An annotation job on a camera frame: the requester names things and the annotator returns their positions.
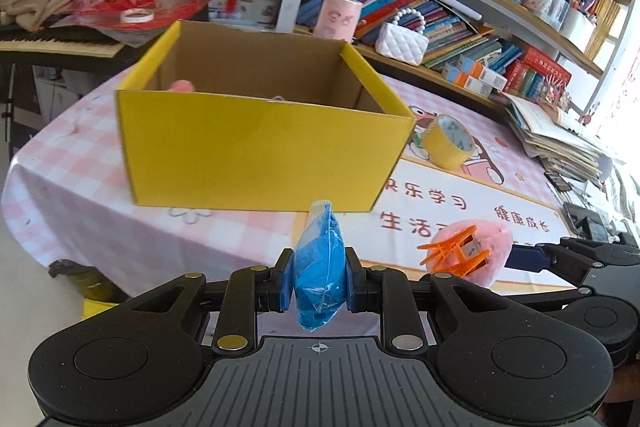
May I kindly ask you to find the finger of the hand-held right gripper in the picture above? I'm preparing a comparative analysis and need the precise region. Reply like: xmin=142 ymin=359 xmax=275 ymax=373
xmin=506 ymin=236 xmax=640 ymax=295

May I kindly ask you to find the row of colourful books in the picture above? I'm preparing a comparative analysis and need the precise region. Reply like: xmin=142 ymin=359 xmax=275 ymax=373
xmin=297 ymin=0 xmax=523 ymax=75

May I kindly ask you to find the orange and white carton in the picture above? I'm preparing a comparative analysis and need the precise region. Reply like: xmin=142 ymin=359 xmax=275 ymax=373
xmin=452 ymin=56 xmax=507 ymax=90
xmin=442 ymin=63 xmax=495 ymax=98

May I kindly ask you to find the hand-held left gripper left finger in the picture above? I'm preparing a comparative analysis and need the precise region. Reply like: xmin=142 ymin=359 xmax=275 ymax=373
xmin=125 ymin=249 xmax=296 ymax=354

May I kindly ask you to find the electric piano keyboard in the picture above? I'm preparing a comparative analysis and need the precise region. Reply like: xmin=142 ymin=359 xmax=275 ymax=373
xmin=0 ymin=28 xmax=128 ymax=59

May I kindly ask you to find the red wrapping paper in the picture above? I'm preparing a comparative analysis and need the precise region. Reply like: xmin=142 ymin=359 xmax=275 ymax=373
xmin=52 ymin=0 xmax=213 ymax=44

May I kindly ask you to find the blue clay packet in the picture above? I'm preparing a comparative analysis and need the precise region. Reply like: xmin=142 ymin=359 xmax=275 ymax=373
xmin=292 ymin=199 xmax=349 ymax=333

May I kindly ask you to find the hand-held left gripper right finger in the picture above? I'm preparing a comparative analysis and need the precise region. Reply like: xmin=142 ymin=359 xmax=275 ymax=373
xmin=345 ymin=249 xmax=507 ymax=354

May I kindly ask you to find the pink plush hair clip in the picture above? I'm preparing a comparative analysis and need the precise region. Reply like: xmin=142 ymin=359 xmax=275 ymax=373
xmin=431 ymin=219 xmax=514 ymax=294

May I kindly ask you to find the yellow cardboard box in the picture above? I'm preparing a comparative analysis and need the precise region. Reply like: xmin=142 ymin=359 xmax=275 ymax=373
xmin=116 ymin=21 xmax=417 ymax=213

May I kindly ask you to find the stack of papers and booklets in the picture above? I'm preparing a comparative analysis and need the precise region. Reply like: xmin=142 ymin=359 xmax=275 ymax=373
xmin=504 ymin=93 xmax=622 ymax=184

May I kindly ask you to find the wooden bookshelf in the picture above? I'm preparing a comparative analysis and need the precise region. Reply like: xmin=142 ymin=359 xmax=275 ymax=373
xmin=277 ymin=0 xmax=636 ymax=122

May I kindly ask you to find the pink cylinder container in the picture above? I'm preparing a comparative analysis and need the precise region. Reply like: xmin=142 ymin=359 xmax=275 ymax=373
xmin=314 ymin=0 xmax=364 ymax=42

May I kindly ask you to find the white quilted pearl-handle handbag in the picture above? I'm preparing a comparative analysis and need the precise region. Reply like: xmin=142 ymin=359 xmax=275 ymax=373
xmin=375 ymin=8 xmax=430 ymax=67

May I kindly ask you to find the thick red dictionary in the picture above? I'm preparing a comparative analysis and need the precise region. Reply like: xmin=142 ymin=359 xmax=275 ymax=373
xmin=517 ymin=46 xmax=572 ymax=84

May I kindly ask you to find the yellow tape roll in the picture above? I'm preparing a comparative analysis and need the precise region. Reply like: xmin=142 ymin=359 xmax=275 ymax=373
xmin=412 ymin=113 xmax=476 ymax=170

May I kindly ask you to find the grey smartphone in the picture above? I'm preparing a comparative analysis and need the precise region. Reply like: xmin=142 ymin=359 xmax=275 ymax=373
xmin=564 ymin=202 xmax=622 ymax=239

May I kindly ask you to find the row of yellow books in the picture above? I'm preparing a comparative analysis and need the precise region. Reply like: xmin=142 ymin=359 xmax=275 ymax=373
xmin=585 ymin=0 xmax=622 ymax=62

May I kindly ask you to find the orange claw hair clip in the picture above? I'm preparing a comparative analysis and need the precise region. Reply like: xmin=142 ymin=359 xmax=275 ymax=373
xmin=417 ymin=229 xmax=491 ymax=279

